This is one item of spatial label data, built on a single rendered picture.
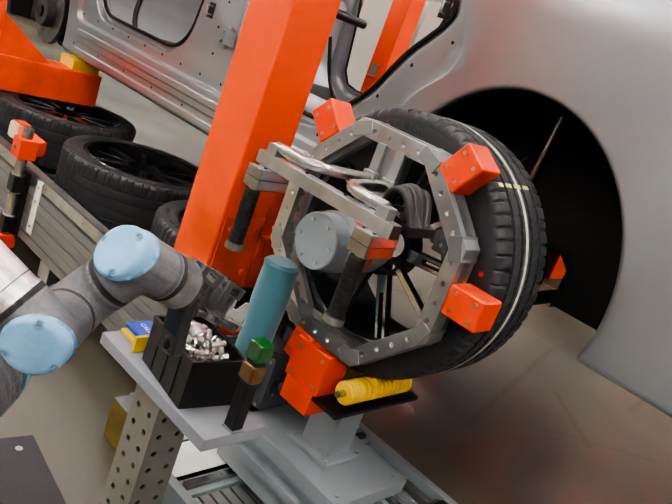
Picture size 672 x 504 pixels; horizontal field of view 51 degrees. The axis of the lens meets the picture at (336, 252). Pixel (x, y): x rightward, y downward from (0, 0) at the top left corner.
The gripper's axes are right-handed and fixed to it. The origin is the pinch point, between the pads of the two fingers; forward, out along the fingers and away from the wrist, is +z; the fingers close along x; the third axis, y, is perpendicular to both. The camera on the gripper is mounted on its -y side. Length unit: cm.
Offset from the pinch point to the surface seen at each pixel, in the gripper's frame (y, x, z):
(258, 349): -1.2, -3.4, 6.1
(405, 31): 210, 213, 263
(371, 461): -14, -9, 79
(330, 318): 11.9, -11.8, 8.3
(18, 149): -1, 165, 49
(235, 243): 13.9, 21.5, 11.5
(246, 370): -6.3, -2.3, 8.6
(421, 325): 21.9, -20.4, 27.5
